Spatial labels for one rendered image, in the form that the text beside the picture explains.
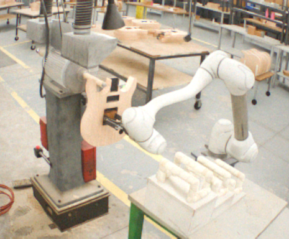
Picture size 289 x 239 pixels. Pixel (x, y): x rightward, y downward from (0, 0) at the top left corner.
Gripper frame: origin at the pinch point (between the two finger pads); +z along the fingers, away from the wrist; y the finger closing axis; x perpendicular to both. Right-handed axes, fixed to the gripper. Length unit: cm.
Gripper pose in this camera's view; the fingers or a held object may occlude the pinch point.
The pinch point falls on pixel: (110, 116)
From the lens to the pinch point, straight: 193.1
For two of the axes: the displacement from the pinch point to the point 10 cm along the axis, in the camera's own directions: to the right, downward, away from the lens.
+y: 7.3, -1.4, 6.7
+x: 1.6, -9.2, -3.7
